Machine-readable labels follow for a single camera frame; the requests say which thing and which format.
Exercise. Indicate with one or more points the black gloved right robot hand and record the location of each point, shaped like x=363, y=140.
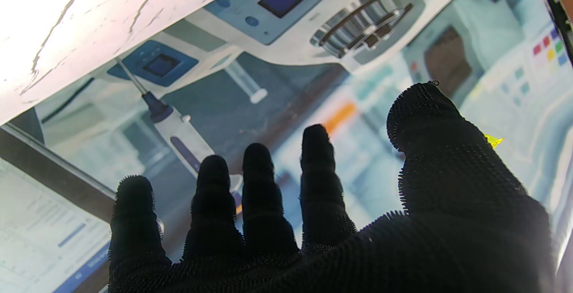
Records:
x=403, y=248

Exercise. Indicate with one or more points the printed laboratory backdrop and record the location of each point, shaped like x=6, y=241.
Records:
x=313, y=82

